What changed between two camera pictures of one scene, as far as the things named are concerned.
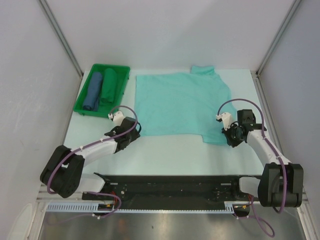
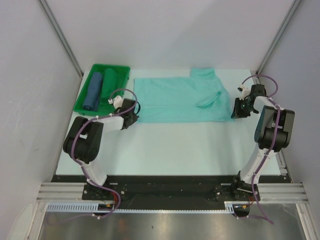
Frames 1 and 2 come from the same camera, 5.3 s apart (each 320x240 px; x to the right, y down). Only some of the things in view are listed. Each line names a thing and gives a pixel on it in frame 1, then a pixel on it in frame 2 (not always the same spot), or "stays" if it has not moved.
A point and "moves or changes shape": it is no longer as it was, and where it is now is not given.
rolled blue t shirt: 92,97 stays
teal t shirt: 187,104 moves or changes shape
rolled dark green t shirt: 109,85 stays
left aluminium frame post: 46,10 stays
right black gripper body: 232,135 -> 243,109
